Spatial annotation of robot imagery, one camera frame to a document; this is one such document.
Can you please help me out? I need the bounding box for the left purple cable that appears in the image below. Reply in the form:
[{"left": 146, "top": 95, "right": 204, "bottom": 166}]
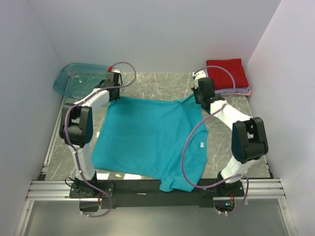
[{"left": 63, "top": 61, "right": 137, "bottom": 218}]

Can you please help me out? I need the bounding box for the folded lavender t-shirt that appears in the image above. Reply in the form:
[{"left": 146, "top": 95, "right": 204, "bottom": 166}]
[{"left": 207, "top": 68, "right": 250, "bottom": 94}]

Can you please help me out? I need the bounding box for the teal transparent plastic basin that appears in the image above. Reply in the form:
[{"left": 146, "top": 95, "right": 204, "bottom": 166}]
[{"left": 53, "top": 63, "right": 108, "bottom": 99}]

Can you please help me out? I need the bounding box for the folded pink t-shirt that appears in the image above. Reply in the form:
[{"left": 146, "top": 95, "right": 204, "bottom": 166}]
[{"left": 221, "top": 90, "right": 251, "bottom": 96}]

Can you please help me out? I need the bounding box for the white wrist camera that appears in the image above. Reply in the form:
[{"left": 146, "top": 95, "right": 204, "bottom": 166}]
[
  {"left": 107, "top": 66, "right": 121, "bottom": 74},
  {"left": 192, "top": 69, "right": 208, "bottom": 79}
]

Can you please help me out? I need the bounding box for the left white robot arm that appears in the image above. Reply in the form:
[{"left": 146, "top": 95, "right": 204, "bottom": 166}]
[{"left": 59, "top": 69, "right": 123, "bottom": 198}]

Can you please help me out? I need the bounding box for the aluminium rail frame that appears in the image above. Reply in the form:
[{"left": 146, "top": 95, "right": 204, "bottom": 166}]
[{"left": 13, "top": 178, "right": 298, "bottom": 236}]

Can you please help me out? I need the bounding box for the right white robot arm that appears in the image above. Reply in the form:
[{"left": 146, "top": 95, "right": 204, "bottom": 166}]
[{"left": 192, "top": 77, "right": 269, "bottom": 196}]

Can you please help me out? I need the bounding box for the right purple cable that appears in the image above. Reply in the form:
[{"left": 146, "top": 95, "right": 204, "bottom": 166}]
[{"left": 181, "top": 65, "right": 250, "bottom": 216}]

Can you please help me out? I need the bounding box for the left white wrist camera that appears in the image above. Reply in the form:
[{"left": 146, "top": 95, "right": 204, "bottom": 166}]
[{"left": 107, "top": 66, "right": 121, "bottom": 74}]

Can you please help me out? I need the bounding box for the purple cable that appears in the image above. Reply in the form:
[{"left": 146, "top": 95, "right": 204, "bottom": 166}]
[
  {"left": 63, "top": 61, "right": 137, "bottom": 218},
  {"left": 181, "top": 65, "right": 250, "bottom": 216}
]

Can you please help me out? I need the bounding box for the folded red t-shirt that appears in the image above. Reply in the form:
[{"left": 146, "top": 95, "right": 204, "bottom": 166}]
[{"left": 206, "top": 58, "right": 249, "bottom": 90}]

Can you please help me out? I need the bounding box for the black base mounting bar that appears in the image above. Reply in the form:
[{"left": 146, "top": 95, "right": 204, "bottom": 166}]
[{"left": 69, "top": 179, "right": 245, "bottom": 212}]

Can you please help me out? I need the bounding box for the teal t-shirt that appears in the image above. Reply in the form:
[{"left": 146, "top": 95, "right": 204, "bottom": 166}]
[{"left": 92, "top": 95, "right": 208, "bottom": 192}]

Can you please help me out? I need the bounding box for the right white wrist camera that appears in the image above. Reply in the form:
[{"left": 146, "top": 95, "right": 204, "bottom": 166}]
[{"left": 192, "top": 69, "right": 208, "bottom": 79}]

